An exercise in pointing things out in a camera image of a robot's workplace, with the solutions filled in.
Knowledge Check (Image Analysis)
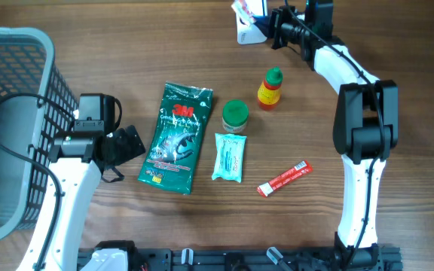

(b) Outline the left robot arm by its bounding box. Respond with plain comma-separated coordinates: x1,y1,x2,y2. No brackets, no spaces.
18,94,145,270

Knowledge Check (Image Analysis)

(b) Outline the red sauce bottle green cap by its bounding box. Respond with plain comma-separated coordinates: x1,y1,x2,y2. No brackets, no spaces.
257,66,283,111

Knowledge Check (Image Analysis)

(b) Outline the white barcode scanner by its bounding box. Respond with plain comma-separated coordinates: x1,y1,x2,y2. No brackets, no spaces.
236,0,267,44

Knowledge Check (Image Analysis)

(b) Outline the black right camera cable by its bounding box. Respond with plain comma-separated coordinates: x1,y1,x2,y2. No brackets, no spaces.
283,0,387,270

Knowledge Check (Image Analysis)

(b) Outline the light green wipes pack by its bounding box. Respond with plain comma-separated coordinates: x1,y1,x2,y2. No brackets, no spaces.
212,133,246,183

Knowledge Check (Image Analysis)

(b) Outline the grey plastic shopping basket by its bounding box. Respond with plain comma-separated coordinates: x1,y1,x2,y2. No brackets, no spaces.
0,27,78,240

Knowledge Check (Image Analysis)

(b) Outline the red small box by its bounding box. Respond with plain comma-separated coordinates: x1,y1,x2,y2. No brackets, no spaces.
231,0,256,26

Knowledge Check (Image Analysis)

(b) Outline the green 3M glove packet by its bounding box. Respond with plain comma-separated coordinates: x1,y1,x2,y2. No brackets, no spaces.
138,82,213,194

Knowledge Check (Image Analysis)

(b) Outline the black camera cable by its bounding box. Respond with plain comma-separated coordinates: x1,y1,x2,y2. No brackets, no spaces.
283,0,387,270
0,92,78,271

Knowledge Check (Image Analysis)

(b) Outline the red snack packet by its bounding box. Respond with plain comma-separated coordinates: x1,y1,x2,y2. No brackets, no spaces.
256,160,313,197

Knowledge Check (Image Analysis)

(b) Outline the green lid small jar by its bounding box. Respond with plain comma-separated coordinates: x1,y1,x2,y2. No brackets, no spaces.
222,99,249,133

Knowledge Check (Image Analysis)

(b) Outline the black left camera cable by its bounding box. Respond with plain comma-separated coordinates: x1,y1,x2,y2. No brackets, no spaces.
0,92,78,271

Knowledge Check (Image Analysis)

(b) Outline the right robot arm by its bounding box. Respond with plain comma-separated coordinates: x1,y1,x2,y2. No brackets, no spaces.
254,1,403,270

